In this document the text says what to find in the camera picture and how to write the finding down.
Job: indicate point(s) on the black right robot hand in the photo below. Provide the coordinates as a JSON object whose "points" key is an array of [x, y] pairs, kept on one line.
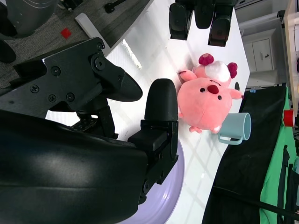
{"points": [[70, 168]]}

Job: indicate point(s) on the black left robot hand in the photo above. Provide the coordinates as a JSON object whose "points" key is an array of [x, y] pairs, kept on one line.
{"points": [[219, 14]]}

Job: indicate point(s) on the pink plush pig doll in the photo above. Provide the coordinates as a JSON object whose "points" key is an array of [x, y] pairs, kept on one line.
{"points": [[205, 102]]}

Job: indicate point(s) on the lavender plastic plate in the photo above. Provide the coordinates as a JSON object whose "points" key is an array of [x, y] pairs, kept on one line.
{"points": [[163, 205]]}

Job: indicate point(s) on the white roller tube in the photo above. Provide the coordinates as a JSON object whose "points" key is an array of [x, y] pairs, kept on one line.
{"points": [[259, 19]]}

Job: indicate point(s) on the white cabinet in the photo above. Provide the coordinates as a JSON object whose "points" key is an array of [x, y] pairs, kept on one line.
{"points": [[259, 53]]}

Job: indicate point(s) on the light wooden board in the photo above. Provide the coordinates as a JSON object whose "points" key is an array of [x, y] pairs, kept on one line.
{"points": [[292, 35]]}

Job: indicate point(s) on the black stand leg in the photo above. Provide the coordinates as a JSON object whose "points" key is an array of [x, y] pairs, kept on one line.
{"points": [[112, 7]]}

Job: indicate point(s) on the teal plastic mug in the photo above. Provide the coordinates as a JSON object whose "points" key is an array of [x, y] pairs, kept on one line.
{"points": [[233, 126]]}

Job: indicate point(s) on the white rectangular bar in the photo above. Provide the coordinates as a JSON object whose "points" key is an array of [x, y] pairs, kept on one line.
{"points": [[87, 24]]}

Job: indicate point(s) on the black rounded base foot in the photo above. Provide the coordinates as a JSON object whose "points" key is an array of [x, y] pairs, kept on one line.
{"points": [[7, 50]]}

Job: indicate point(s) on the small red block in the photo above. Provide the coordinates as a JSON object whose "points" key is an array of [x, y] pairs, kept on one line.
{"points": [[66, 33]]}

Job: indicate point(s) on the black caster wheel assembly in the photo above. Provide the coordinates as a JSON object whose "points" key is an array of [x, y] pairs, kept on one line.
{"points": [[70, 4]]}

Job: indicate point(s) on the black backdrop cloth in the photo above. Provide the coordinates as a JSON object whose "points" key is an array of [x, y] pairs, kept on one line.
{"points": [[245, 168]]}

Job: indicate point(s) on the grey rounded base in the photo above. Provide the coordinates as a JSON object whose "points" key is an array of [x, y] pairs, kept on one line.
{"points": [[30, 16]]}

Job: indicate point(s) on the green cloth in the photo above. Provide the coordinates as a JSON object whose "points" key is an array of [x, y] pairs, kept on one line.
{"points": [[273, 175]]}

